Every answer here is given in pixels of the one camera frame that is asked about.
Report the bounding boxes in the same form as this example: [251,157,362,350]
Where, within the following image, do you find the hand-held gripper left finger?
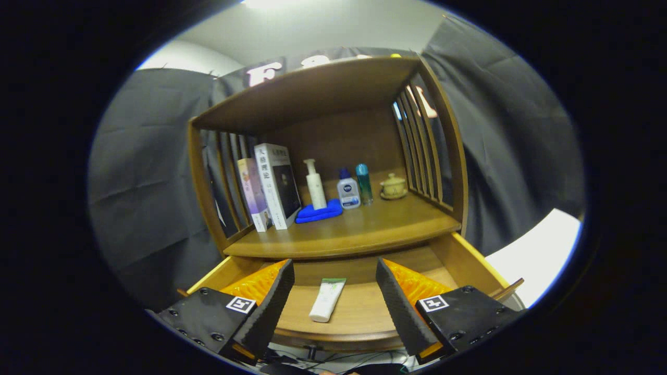
[146,259,296,365]

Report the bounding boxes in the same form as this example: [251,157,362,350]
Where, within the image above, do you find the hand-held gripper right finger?
[375,257,527,365]

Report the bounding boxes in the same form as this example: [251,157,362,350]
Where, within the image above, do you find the wooden drawer with black knob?
[177,232,524,352]

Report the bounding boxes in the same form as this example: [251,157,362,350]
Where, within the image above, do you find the white tube with green end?
[308,278,347,323]

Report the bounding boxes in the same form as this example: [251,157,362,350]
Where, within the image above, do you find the wooden countertop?
[223,172,462,260]

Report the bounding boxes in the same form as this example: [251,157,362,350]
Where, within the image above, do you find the brown wooden cabinet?
[188,55,470,261]

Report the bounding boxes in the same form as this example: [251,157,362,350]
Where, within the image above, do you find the blue folded cloth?
[295,198,344,224]

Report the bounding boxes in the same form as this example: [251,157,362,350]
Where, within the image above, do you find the purple book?
[237,158,274,232]

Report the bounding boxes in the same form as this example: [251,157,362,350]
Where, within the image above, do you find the beige lidded teacup with saucer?
[379,173,409,200]

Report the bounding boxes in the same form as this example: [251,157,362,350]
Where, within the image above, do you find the white bottle with blue cap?
[337,168,362,210]

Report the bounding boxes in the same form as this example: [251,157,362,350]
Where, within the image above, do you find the white and black book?
[254,143,302,230]

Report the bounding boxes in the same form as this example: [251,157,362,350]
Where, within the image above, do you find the white pump bottle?
[304,159,328,210]

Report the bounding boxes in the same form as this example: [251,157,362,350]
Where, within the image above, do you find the teal bottle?
[355,164,374,206]

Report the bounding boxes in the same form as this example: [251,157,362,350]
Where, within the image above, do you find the white table surface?
[485,208,582,309]

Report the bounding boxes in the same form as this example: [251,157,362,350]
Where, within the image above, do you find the black backdrop cloth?
[88,16,587,313]

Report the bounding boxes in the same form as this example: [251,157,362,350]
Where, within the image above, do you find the ceiling light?
[242,0,313,8]

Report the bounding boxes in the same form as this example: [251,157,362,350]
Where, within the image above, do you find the black cables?
[271,349,412,373]

